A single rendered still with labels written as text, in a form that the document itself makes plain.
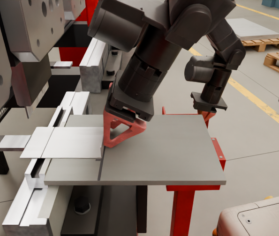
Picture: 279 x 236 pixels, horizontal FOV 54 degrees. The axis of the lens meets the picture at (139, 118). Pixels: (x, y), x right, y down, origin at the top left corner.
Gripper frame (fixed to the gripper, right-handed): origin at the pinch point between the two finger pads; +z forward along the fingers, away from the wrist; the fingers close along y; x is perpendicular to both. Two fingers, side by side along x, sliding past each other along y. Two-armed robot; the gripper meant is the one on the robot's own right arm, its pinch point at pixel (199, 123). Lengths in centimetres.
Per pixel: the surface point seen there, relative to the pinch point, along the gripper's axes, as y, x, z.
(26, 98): 42, 39, -22
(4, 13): 43, 44, -34
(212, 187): -4.9, 15.2, 12.0
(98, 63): 34.5, -10.3, -9.3
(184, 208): -3.6, 8.2, 30.5
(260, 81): -139, -198, 52
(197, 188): -0.5, 15.2, 13.3
